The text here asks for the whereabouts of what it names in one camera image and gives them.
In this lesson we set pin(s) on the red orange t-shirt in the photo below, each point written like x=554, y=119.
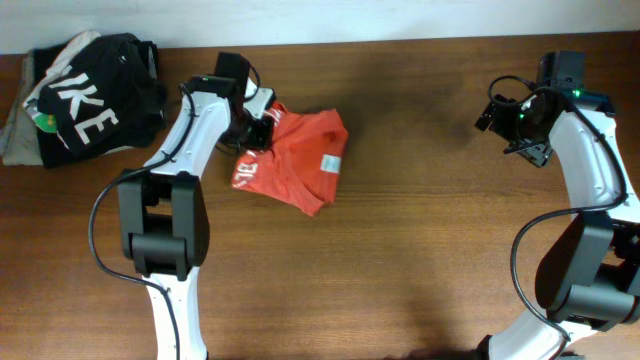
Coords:
x=302, y=167

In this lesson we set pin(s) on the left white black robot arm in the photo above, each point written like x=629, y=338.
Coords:
x=164, y=224

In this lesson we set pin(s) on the grey beige folded garment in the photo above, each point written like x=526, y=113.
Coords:
x=19, y=144

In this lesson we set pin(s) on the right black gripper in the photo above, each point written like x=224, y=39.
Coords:
x=536, y=153

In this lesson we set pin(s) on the white green printed folded garment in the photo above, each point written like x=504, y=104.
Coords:
x=45, y=107

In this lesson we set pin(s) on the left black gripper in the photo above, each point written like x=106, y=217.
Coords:
x=263, y=138

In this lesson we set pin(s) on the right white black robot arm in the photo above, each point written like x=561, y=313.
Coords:
x=588, y=281

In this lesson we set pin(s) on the black folded shirt white letters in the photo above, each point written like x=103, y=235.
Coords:
x=100, y=95

